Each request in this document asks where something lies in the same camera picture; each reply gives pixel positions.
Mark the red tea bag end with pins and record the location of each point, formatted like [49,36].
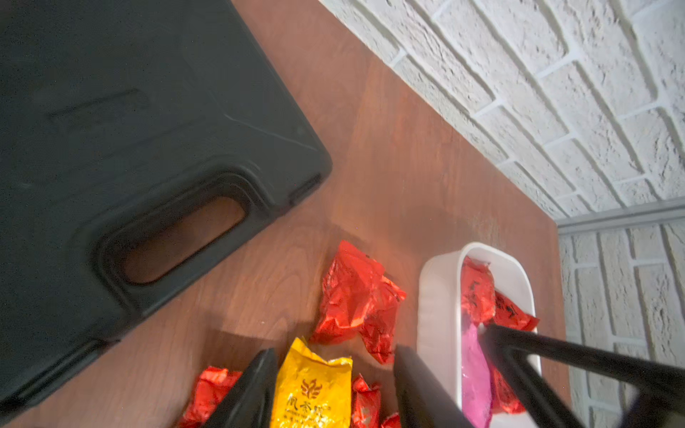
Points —
[477,291]

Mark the red tea bag box bottom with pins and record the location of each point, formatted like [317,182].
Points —
[504,399]

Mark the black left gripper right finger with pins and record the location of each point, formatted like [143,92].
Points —
[421,399]

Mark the black plastic tool case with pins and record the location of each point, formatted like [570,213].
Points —
[119,118]

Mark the red tea bag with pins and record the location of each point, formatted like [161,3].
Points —
[211,387]

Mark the aluminium corner post right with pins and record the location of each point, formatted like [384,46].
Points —
[631,217]

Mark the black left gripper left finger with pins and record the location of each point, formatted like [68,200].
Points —
[250,402]

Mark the white plastic storage box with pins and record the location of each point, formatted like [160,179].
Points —
[440,324]

